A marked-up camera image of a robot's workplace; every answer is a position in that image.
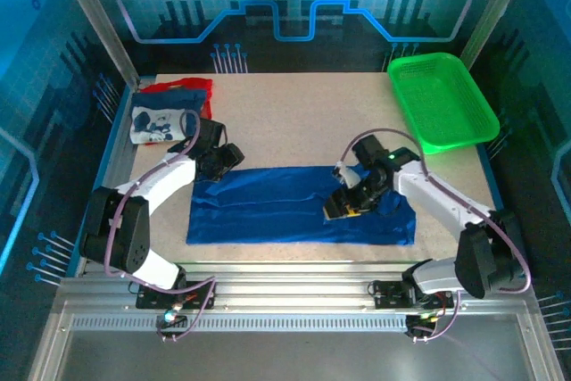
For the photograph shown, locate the royal blue t-shirt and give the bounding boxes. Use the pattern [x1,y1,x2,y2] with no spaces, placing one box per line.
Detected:
[186,165,418,247]

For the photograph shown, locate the navy t-shirt white cartoon print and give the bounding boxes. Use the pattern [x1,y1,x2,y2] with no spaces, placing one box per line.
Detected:
[130,88,209,145]

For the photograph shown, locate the red t-shirt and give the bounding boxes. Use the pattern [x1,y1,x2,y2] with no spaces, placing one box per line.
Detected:
[140,77,215,120]

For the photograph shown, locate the green plastic basket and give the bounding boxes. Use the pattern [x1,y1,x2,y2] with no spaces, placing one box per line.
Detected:
[386,52,501,155]

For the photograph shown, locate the aluminium frame rail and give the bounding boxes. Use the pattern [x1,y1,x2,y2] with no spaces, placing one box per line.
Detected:
[26,260,567,381]

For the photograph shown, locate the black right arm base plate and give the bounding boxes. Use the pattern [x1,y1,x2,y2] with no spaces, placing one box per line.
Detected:
[372,279,456,311]

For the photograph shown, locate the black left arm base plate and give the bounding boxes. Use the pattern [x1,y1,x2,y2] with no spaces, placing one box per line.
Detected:
[135,280,218,311]

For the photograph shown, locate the aluminium frame post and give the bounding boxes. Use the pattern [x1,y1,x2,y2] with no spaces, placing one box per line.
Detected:
[48,0,143,89]
[458,0,538,70]

